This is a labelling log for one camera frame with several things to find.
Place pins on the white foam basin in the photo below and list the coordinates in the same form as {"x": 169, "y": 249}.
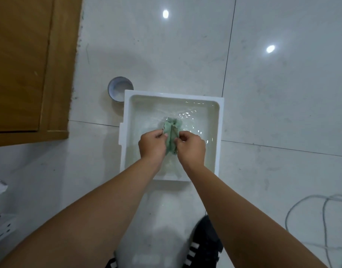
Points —
{"x": 171, "y": 136}

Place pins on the person's right fingers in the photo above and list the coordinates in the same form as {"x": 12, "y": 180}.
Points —
{"x": 181, "y": 136}

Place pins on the person's right forearm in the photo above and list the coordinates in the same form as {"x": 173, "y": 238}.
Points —
{"x": 243, "y": 220}

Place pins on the white power strip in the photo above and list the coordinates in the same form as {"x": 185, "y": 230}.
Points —
{"x": 2, "y": 226}

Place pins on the person's left fingers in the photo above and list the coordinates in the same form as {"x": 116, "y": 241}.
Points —
{"x": 160, "y": 133}

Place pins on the person's left forearm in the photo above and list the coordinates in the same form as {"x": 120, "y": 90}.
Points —
{"x": 84, "y": 217}

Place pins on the wooden door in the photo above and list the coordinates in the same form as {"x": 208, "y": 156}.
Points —
{"x": 28, "y": 69}

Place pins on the person's right hand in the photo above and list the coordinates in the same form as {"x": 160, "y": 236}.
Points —
{"x": 192, "y": 147}

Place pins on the black striped shoe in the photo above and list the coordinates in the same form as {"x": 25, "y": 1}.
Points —
{"x": 204, "y": 245}

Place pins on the person's left hand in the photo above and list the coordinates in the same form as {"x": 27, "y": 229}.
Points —
{"x": 151, "y": 145}

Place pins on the green wet cloth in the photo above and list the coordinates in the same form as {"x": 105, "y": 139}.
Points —
{"x": 172, "y": 133}

